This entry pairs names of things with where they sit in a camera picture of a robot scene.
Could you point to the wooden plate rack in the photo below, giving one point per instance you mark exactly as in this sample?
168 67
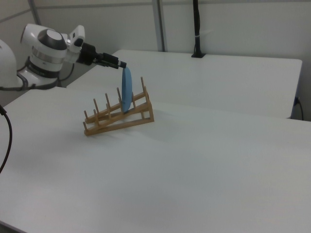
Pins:
121 122

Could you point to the black camera stand pole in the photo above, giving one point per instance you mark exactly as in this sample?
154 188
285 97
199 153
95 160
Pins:
197 29

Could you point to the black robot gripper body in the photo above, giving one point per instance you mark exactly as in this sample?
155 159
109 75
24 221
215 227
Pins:
87 54

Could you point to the blue round plate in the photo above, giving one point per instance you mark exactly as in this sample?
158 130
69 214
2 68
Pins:
126 92

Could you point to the white side table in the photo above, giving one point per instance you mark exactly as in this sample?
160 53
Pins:
218 80

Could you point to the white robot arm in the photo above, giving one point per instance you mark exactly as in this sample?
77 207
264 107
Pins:
43 48

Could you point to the grey metal wall post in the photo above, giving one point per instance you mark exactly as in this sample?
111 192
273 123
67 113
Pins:
160 24
35 11

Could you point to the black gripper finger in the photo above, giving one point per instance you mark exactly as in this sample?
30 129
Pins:
107 64
113 59

